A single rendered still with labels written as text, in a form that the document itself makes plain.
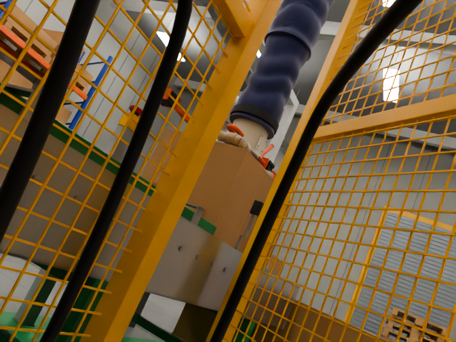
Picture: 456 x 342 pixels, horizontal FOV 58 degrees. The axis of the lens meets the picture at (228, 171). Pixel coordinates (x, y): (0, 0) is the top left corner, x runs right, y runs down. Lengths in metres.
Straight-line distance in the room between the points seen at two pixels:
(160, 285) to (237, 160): 0.62
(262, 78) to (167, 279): 1.11
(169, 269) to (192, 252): 0.09
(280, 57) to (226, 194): 0.76
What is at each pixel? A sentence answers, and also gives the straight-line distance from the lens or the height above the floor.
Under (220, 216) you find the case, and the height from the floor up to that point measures 0.69.
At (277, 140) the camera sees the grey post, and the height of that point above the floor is 2.50.
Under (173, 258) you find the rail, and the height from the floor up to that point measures 0.50.
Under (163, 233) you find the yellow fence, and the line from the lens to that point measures 0.80.
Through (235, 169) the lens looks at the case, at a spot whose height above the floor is 0.86.
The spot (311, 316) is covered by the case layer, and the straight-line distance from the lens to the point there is 2.02.
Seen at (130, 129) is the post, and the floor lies 0.93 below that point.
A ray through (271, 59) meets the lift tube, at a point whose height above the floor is 1.46.
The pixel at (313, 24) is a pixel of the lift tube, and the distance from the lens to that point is 2.06.
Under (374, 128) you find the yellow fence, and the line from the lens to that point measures 1.06.
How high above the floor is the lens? 0.51
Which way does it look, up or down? 13 degrees up
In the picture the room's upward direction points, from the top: 25 degrees clockwise
